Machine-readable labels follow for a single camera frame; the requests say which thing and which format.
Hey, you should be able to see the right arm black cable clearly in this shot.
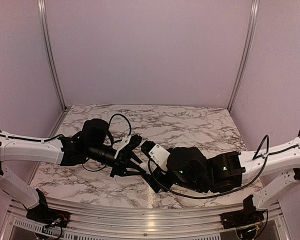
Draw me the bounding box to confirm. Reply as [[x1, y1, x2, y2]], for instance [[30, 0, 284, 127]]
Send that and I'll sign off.
[[147, 134, 300, 200]]

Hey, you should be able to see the aluminium frame post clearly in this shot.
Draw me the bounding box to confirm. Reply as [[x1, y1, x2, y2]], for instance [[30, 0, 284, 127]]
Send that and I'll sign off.
[[227, 0, 260, 113], [37, 0, 67, 111]]

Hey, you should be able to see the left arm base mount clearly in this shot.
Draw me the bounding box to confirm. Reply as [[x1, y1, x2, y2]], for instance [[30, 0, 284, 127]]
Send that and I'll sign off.
[[26, 207, 70, 228]]

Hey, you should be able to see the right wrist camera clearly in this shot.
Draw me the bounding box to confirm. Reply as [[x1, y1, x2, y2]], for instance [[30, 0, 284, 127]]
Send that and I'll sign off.
[[141, 140, 170, 169]]

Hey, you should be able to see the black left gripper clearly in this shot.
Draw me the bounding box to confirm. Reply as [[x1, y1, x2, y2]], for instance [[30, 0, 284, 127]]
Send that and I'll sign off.
[[86, 143, 147, 179]]

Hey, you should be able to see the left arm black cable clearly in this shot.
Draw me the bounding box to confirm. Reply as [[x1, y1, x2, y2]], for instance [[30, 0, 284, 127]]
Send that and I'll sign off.
[[0, 113, 133, 173]]

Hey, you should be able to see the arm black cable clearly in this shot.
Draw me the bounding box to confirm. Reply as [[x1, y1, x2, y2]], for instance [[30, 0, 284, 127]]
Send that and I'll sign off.
[[147, 134, 300, 200], [0, 113, 133, 173]]

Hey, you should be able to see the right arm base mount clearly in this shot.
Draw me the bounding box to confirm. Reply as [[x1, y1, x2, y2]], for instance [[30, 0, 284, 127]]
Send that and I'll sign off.
[[220, 209, 266, 229]]

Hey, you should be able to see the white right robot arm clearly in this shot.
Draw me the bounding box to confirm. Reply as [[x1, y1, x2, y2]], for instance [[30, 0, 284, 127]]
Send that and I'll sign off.
[[141, 131, 300, 224]]

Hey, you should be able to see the right aluminium frame post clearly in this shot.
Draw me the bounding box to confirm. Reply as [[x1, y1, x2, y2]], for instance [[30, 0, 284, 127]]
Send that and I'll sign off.
[[227, 0, 260, 113]]

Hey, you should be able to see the aluminium front rail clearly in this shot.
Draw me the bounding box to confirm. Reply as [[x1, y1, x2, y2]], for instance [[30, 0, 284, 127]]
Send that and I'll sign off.
[[0, 197, 292, 240]]

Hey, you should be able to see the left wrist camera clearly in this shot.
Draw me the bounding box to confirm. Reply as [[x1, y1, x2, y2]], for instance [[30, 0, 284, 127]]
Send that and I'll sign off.
[[114, 134, 142, 160]]

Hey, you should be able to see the left aluminium frame post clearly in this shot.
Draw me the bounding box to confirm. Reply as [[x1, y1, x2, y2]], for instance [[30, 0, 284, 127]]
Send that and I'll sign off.
[[37, 0, 67, 111]]

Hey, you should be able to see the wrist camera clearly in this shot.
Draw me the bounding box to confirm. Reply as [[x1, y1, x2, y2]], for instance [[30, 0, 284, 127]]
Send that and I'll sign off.
[[114, 134, 142, 160], [141, 140, 170, 169]]

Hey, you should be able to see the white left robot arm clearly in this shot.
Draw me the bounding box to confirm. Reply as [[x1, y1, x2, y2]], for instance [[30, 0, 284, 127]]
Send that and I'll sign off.
[[0, 118, 146, 223]]

